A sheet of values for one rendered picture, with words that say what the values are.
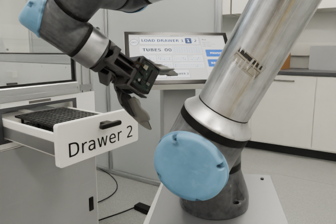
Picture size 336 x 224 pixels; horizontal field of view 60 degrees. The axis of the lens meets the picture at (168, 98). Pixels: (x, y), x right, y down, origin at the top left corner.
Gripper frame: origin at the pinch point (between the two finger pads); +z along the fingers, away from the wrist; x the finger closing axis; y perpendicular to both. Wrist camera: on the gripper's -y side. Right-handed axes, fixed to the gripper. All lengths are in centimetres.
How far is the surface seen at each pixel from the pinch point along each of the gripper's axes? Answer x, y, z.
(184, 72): 30, -46, 33
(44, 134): -19.4, -23.3, -13.9
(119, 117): -5.7, -20.6, 1.9
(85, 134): -14.9, -16.8, -6.6
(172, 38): 46, -58, 26
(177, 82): 24, -45, 31
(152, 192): -29, -131, 113
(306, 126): 93, -98, 233
